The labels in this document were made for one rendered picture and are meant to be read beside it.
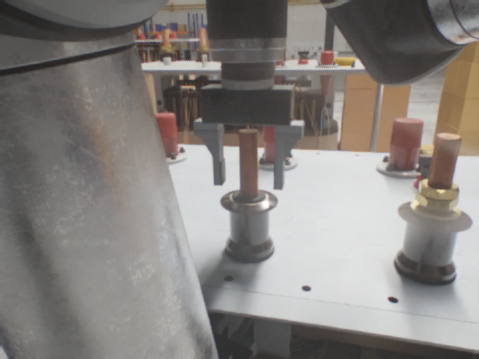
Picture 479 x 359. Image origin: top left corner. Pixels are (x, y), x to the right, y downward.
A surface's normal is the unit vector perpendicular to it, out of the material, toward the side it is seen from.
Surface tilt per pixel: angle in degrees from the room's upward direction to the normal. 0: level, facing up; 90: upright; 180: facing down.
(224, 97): 90
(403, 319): 11
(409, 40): 138
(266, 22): 90
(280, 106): 90
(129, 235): 86
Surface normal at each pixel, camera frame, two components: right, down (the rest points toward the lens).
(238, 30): -0.18, 0.36
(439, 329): -0.06, -0.85
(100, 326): 0.40, 0.32
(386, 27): -0.70, 0.59
